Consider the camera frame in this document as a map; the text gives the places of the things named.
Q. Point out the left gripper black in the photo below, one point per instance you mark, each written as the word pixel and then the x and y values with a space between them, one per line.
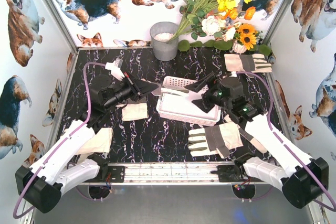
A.
pixel 132 87

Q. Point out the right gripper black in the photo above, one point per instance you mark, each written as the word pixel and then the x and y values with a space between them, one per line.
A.
pixel 207 97

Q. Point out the white plastic storage basket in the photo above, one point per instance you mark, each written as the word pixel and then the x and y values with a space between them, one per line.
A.
pixel 186 111

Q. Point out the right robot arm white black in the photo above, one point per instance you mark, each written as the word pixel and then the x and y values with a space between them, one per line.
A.
pixel 301 178

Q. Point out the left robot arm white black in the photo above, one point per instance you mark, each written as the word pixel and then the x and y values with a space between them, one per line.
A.
pixel 74 158

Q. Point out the right edge work glove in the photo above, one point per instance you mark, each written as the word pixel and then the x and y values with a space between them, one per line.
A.
pixel 233 133

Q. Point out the grey metal bucket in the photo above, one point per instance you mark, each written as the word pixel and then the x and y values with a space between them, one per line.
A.
pixel 164 42

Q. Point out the artificial flower bouquet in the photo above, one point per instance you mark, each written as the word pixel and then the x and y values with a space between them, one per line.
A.
pixel 224 20

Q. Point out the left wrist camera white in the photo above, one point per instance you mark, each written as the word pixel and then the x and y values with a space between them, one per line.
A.
pixel 115 69

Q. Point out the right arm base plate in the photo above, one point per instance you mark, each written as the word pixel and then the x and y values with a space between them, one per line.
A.
pixel 227 173

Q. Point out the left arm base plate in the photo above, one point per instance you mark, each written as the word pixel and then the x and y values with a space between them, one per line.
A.
pixel 110 174

